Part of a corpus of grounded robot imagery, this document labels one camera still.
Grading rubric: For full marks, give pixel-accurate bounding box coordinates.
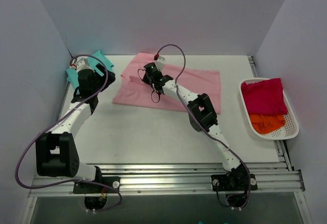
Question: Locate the pink t-shirt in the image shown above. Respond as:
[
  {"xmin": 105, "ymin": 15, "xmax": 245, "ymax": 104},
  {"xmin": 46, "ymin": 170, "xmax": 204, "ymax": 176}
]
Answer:
[{"xmin": 112, "ymin": 53, "xmax": 221, "ymax": 113}]

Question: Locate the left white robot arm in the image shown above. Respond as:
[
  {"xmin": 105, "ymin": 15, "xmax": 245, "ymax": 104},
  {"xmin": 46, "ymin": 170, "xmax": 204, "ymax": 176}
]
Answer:
[{"xmin": 35, "ymin": 63, "xmax": 115, "ymax": 193}]

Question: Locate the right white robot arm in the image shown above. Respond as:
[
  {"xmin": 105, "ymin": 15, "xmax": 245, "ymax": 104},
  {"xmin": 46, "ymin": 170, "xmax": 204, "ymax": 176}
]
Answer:
[{"xmin": 142, "ymin": 62, "xmax": 249, "ymax": 190}]

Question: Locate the teal folded t-shirt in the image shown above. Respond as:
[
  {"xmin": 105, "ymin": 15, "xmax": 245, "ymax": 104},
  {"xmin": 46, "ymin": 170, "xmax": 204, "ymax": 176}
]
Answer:
[{"xmin": 66, "ymin": 51, "xmax": 114, "ymax": 89}]

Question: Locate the magenta t-shirt in basket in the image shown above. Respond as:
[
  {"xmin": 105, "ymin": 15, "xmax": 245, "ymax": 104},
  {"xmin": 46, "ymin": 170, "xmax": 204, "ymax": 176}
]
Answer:
[{"xmin": 241, "ymin": 78, "xmax": 288, "ymax": 116}]

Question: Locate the orange t-shirt in basket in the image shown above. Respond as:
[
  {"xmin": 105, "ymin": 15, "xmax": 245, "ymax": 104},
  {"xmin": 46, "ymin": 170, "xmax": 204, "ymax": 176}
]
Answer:
[{"xmin": 250, "ymin": 114, "xmax": 286, "ymax": 134}]

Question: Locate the black loose cable loop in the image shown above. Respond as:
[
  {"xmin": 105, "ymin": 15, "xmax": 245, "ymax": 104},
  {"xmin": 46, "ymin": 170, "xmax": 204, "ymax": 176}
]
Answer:
[{"xmin": 137, "ymin": 68, "xmax": 162, "ymax": 104}]

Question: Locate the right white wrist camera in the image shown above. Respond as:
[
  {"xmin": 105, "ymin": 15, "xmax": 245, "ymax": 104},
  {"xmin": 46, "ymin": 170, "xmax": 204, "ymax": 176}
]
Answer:
[{"xmin": 154, "ymin": 54, "xmax": 166, "ymax": 71}]

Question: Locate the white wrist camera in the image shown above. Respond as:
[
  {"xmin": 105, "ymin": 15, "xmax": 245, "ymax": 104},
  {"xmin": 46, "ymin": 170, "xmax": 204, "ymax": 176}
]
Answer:
[
  {"xmin": 69, "ymin": 58, "xmax": 90, "ymax": 73},
  {"xmin": 154, "ymin": 54, "xmax": 166, "ymax": 71}
]

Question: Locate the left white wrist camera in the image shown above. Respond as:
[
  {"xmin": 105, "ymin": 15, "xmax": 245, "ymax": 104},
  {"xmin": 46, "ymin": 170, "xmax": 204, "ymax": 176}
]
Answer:
[{"xmin": 69, "ymin": 58, "xmax": 90, "ymax": 73}]

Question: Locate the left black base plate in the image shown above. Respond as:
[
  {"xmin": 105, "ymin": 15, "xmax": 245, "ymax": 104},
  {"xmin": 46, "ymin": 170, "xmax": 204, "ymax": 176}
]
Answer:
[{"xmin": 73, "ymin": 176, "xmax": 121, "ymax": 194}]

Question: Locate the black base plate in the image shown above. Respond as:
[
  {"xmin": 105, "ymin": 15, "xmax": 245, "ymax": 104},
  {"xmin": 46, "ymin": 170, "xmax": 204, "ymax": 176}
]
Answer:
[
  {"xmin": 211, "ymin": 175, "xmax": 248, "ymax": 192},
  {"xmin": 73, "ymin": 176, "xmax": 121, "ymax": 194}
]

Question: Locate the aluminium rail frame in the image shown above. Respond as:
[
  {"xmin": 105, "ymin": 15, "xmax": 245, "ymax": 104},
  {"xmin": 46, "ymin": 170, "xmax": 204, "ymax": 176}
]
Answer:
[{"xmin": 28, "ymin": 162, "xmax": 306, "ymax": 198}]

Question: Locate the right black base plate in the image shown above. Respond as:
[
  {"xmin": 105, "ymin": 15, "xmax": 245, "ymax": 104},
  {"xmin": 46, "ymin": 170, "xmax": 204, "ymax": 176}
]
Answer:
[{"xmin": 211, "ymin": 175, "xmax": 248, "ymax": 192}]

